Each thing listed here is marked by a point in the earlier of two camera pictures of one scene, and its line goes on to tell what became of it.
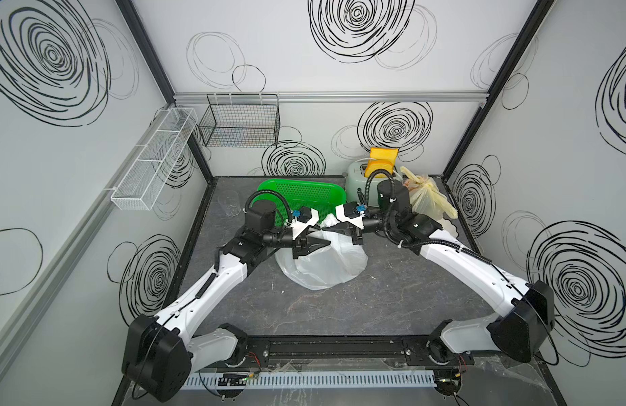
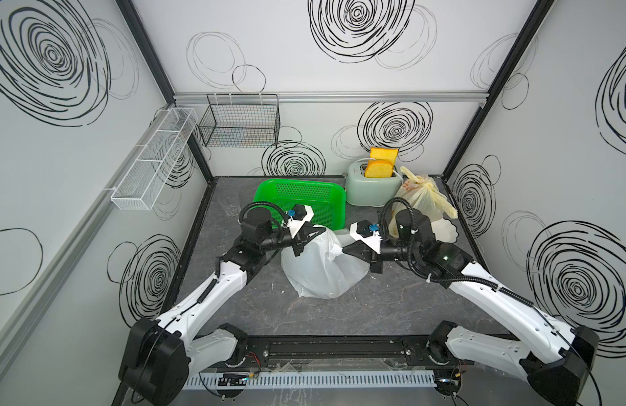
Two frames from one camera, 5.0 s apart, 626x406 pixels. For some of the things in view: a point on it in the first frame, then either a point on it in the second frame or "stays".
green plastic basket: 325,195 stays
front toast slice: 374,165 stays
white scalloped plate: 448,227 stays
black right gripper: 354,233 -> 364,252
